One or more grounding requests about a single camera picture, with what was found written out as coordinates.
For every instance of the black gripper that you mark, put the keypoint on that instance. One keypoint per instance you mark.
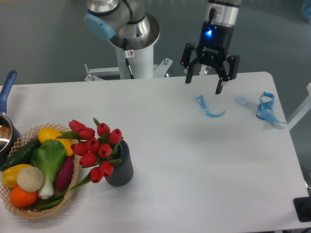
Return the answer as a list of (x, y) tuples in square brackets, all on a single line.
[(212, 51)]

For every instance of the red tulip bouquet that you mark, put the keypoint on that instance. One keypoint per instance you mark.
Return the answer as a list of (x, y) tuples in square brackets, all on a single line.
[(98, 149)]

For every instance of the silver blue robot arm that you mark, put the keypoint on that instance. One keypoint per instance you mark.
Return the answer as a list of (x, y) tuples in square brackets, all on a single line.
[(133, 32)]

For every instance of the dark grey ribbed vase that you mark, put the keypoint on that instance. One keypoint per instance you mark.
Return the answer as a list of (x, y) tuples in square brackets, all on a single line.
[(123, 172)]

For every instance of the small blue cap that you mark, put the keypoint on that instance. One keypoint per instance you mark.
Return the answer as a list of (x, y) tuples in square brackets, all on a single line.
[(242, 101)]

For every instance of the black device at edge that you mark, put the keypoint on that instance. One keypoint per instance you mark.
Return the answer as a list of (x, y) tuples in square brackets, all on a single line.
[(303, 208)]

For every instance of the yellow squash toy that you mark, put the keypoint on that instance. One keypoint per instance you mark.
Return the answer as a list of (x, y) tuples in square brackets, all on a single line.
[(49, 133)]

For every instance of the purple sweet potato toy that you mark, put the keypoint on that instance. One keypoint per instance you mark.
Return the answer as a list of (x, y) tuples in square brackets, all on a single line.
[(64, 176)]

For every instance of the green bok choy toy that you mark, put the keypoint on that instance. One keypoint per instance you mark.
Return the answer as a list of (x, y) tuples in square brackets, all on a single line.
[(48, 158)]

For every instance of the woven wicker basket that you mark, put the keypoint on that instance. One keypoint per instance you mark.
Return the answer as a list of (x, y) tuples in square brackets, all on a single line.
[(30, 212)]

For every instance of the green cucumber toy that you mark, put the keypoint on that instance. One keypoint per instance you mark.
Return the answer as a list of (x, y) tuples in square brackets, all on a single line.
[(22, 155)]

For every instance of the cream steamed bun toy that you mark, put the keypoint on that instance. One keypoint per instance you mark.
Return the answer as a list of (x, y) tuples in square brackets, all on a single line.
[(30, 179)]

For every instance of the green pea pod toy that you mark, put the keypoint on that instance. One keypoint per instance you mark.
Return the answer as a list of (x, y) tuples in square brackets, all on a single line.
[(49, 203)]

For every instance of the yellow bell pepper toy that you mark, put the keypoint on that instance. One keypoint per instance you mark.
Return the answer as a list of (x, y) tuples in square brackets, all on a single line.
[(9, 176)]

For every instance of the orange fruit toy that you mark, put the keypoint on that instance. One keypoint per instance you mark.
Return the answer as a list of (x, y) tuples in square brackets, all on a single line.
[(21, 198)]

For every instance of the white frame at right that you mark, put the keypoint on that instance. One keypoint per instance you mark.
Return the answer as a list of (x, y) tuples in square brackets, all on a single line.
[(301, 110)]

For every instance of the blue handled saucepan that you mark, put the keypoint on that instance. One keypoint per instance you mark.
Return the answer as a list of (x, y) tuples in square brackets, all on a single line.
[(8, 133)]

